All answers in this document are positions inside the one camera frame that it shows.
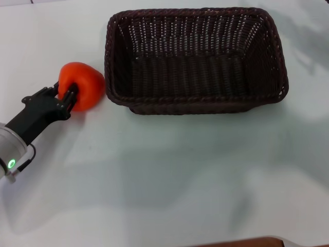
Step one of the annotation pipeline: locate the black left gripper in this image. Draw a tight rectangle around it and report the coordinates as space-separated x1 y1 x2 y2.
4 80 79 145

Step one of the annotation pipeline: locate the orange toy fruit with stem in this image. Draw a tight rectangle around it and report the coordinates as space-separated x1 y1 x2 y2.
57 61 106 112

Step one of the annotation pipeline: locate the dark brown woven basket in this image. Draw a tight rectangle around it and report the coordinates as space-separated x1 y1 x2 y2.
104 7 289 116

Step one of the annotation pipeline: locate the brown panel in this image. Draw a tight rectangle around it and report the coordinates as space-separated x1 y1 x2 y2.
194 236 285 247

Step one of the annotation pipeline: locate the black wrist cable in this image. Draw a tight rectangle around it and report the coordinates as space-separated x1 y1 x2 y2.
15 143 36 172

